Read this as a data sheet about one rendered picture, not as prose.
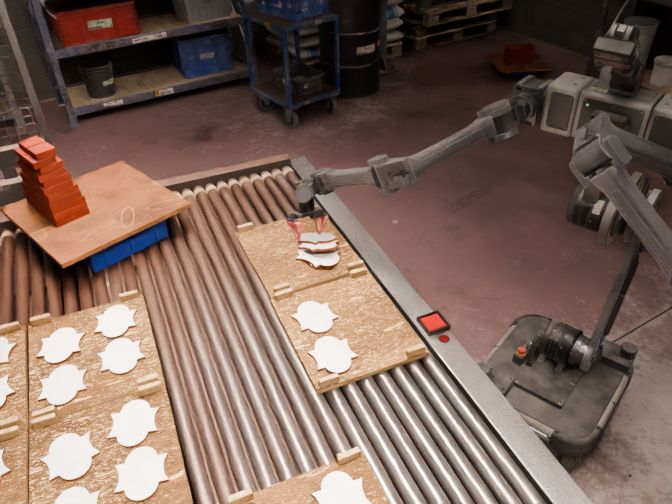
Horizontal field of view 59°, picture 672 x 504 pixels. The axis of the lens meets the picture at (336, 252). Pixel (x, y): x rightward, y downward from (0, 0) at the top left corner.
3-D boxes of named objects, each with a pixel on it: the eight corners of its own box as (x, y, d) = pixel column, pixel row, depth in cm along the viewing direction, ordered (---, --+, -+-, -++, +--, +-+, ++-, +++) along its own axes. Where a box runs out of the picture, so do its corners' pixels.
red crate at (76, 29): (128, 22, 553) (121, -10, 536) (142, 34, 522) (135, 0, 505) (54, 35, 527) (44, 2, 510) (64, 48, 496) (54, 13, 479)
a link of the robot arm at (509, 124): (527, 119, 179) (522, 102, 177) (512, 131, 172) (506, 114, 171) (500, 126, 185) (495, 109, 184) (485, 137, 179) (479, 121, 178)
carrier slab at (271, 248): (320, 212, 235) (319, 209, 234) (367, 270, 205) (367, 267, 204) (234, 235, 223) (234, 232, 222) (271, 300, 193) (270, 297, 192)
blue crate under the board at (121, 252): (128, 206, 242) (122, 185, 236) (171, 236, 224) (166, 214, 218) (55, 240, 224) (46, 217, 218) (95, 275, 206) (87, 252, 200)
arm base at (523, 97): (536, 125, 185) (543, 88, 178) (524, 134, 180) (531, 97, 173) (510, 118, 189) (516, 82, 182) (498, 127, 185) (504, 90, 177)
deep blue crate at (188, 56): (221, 58, 615) (216, 21, 593) (234, 70, 586) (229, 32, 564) (173, 67, 598) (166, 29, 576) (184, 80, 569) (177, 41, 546)
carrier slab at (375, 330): (368, 274, 203) (368, 270, 202) (429, 355, 172) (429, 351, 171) (270, 303, 192) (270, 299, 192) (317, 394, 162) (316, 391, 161)
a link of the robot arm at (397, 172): (404, 196, 163) (391, 162, 160) (381, 194, 175) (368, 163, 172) (524, 129, 176) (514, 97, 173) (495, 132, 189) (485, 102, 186)
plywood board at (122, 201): (122, 164, 250) (121, 160, 249) (191, 206, 221) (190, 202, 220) (1, 212, 222) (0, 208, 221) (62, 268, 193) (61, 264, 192)
